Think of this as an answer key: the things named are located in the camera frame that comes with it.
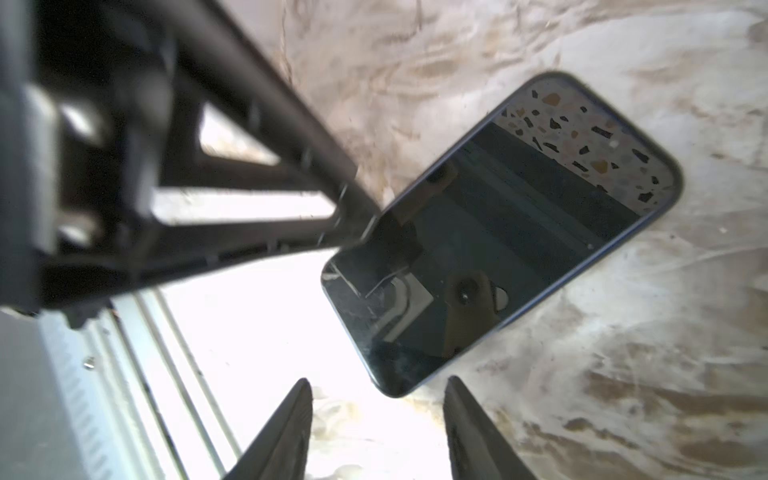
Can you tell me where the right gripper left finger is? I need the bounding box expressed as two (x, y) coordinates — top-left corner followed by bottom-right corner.
(224, 378), (313, 480)

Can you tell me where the blue edged phone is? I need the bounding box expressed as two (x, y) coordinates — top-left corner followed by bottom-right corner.
(321, 72), (683, 398)

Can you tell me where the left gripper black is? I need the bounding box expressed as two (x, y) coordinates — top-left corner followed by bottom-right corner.
(1, 1), (379, 310)

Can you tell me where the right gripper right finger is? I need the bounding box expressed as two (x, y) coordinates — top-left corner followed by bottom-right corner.
(443, 376), (535, 480)

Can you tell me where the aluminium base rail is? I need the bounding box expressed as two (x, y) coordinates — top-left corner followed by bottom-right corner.
(1, 288), (244, 479)

